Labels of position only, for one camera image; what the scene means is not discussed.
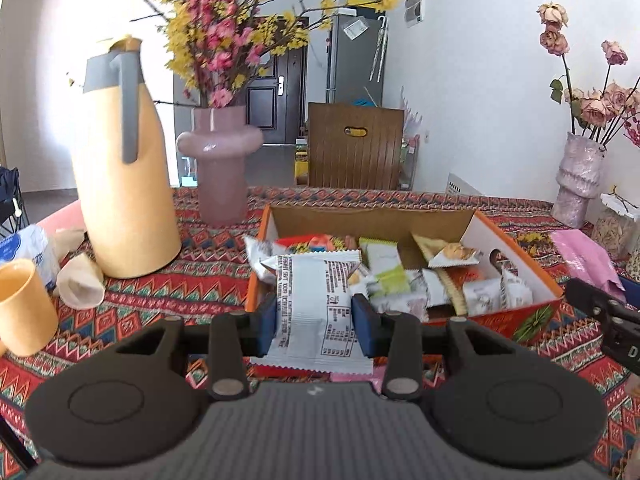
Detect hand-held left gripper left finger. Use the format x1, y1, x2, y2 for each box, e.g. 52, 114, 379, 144
114, 297, 279, 402

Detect patterned red tablecloth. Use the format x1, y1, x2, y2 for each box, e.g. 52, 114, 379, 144
0, 185, 640, 476

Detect wooden chair back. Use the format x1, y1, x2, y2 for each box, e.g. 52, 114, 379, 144
307, 102, 405, 190

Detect dark entrance door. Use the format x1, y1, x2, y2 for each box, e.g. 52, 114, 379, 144
245, 47, 308, 146

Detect yellow pink blossom branches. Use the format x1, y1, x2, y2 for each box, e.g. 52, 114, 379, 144
97, 0, 412, 109

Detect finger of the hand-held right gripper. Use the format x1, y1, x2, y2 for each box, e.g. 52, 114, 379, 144
565, 277, 626, 319

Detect textured pink vase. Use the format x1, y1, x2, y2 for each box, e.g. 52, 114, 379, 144
550, 132, 607, 229

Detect smooth pink glass vase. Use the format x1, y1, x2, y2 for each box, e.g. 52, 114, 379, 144
176, 106, 264, 227

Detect black bag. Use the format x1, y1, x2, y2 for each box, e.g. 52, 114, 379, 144
0, 167, 23, 226

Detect white umbrella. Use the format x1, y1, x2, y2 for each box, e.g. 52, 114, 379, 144
370, 16, 389, 82

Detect blue white tissue pack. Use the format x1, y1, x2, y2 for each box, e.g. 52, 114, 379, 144
0, 224, 62, 291

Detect yellow thermos jug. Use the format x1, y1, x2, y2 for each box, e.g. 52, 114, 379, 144
70, 35, 182, 279

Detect red cardboard box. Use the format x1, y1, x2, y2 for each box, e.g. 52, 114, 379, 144
244, 204, 565, 347

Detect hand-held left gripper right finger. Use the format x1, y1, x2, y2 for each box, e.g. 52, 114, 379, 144
351, 294, 521, 402

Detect grey refrigerator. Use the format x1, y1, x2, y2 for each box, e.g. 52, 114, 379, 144
327, 12, 386, 108

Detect yellow fallen petals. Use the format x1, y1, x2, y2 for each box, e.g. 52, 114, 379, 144
515, 232, 551, 257

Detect dried rose bouquet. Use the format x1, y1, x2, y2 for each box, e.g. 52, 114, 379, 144
536, 2, 640, 148

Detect salmon pink board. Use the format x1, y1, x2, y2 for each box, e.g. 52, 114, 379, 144
30, 199, 86, 241

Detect yellow ceramic mug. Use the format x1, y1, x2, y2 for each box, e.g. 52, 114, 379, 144
0, 259, 60, 357

